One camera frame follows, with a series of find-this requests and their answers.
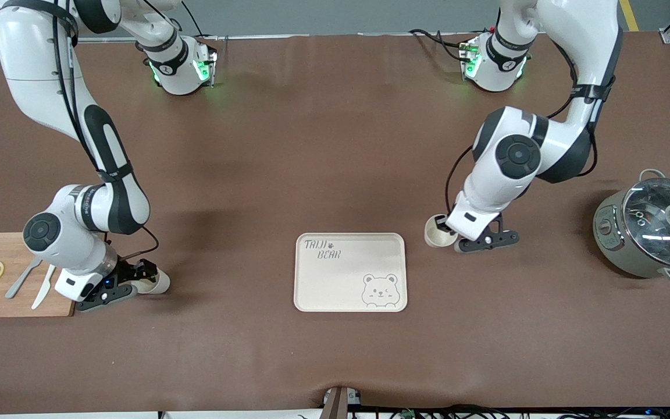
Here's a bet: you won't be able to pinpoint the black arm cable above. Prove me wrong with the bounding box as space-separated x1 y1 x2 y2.
50 0 162 264
444 32 600 217

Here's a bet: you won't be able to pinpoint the glass pot lid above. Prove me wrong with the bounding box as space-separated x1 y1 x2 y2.
622 177 670 270

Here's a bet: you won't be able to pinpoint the white IKEA cup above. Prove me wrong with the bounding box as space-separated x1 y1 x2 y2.
134 267 172 295
423 214 459 248

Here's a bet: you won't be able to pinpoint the white plastic knife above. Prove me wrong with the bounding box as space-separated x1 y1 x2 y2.
31 263 58 310

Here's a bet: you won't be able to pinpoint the wooden cutting board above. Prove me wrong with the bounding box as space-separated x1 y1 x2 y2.
0 232 79 318

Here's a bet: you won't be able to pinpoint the camera mount post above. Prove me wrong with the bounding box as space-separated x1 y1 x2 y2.
322 385 363 419

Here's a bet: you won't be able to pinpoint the grey plastic knife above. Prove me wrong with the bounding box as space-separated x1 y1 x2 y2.
5 256 42 300

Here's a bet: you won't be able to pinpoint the black base cables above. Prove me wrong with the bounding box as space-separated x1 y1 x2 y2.
408 27 473 62

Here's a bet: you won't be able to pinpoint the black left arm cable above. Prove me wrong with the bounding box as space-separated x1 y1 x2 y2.
444 32 600 217

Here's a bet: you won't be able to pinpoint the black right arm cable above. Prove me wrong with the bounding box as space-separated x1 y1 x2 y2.
50 0 162 264

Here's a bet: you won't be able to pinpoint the cream bear print tray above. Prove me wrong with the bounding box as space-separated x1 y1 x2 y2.
294 233 408 313

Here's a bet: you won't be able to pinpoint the brown table mat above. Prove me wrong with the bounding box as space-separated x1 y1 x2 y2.
0 32 670 416

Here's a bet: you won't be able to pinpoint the grey-green cooking pot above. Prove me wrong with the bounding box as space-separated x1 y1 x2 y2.
593 169 670 285

